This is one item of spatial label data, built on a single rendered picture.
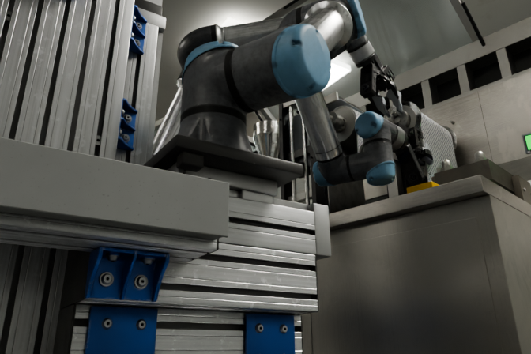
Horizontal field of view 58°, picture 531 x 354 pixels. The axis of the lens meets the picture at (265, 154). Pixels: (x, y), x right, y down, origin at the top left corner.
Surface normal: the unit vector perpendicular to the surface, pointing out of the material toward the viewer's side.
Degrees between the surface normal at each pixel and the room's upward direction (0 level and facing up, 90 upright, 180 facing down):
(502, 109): 90
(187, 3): 180
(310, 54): 96
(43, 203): 90
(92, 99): 90
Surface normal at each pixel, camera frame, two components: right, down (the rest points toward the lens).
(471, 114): -0.70, -0.27
